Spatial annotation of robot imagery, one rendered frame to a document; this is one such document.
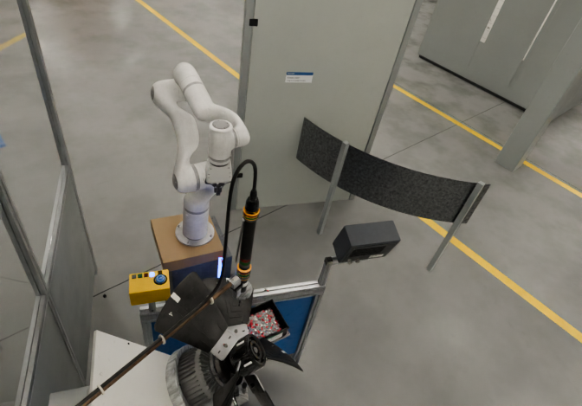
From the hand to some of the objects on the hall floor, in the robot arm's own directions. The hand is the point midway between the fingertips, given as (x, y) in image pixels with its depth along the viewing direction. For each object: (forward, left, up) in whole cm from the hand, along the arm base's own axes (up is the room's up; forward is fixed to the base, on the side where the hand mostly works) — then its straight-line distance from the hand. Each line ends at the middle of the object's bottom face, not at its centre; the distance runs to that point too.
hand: (217, 190), depth 166 cm
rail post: (+28, +52, -141) cm, 153 cm away
